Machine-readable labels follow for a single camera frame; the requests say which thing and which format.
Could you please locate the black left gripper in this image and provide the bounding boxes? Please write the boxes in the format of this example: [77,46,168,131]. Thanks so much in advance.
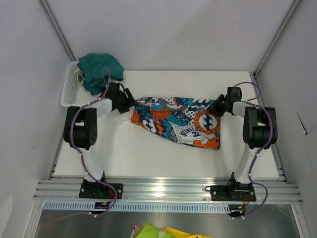
[116,89,139,115]

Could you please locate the green shorts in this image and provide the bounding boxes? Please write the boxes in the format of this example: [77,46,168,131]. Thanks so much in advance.
[74,54,124,96]

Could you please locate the colourful patterned shorts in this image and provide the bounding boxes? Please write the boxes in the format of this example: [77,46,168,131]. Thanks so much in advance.
[130,97,221,150]

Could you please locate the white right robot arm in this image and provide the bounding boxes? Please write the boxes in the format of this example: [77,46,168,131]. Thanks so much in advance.
[209,86,278,200]

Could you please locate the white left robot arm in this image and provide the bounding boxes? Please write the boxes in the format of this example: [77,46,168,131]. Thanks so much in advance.
[63,82,136,198]

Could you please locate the white plastic basket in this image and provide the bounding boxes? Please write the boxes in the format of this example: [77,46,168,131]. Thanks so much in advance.
[60,60,101,107]

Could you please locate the lime green cloth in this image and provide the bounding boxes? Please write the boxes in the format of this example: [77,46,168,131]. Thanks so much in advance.
[133,223,165,238]

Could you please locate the yellow cloth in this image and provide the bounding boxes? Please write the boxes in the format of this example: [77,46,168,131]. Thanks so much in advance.
[162,227,201,238]

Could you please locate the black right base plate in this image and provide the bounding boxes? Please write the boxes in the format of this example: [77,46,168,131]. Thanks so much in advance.
[205,183,256,202]

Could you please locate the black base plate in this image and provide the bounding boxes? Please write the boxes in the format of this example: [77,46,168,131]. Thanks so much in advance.
[79,180,114,199]
[205,183,256,202]

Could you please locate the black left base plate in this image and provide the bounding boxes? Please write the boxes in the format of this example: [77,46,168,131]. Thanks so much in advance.
[79,180,114,199]

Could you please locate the aluminium mounting rail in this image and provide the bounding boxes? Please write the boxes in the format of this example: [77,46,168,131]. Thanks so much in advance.
[33,177,303,204]

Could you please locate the aluminium frame post left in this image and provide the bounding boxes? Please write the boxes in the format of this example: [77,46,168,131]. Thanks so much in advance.
[38,0,76,61]

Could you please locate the aluminium frame post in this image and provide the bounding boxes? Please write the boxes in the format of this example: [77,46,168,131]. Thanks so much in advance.
[38,0,76,61]
[253,0,303,79]

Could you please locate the aluminium frame post right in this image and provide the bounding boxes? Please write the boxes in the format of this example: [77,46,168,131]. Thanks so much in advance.
[253,0,303,79]

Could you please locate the white slotted cable duct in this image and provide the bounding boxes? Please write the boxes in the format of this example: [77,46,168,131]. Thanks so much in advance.
[43,200,230,214]

